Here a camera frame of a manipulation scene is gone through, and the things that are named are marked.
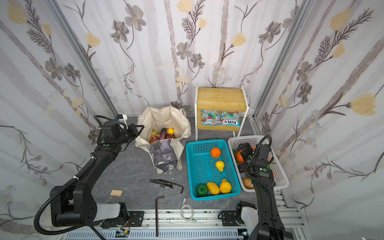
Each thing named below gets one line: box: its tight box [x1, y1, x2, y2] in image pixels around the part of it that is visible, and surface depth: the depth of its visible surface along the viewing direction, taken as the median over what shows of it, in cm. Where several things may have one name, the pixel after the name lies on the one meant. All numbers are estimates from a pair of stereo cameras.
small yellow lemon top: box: [167, 128, 175, 135], surface depth 106 cm
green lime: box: [196, 184, 209, 197], surface depth 81 cm
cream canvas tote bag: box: [134, 105, 192, 175], surface depth 86 cm
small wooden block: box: [110, 189, 123, 197], surface depth 84 cm
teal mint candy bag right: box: [220, 111, 241, 127], surface depth 97 cm
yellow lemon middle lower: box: [215, 160, 225, 172], surface depth 91 cm
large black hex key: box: [155, 195, 165, 237], surface depth 78 cm
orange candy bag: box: [150, 128, 161, 144], surface depth 98 cm
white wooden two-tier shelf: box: [194, 85, 250, 141], surface depth 87 cm
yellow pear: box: [219, 178, 232, 194], surface depth 81 cm
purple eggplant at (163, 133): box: [160, 127, 169, 140], surface depth 103 cm
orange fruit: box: [211, 147, 222, 158], surface depth 95 cm
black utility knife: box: [148, 179, 173, 191], surface depth 87 cm
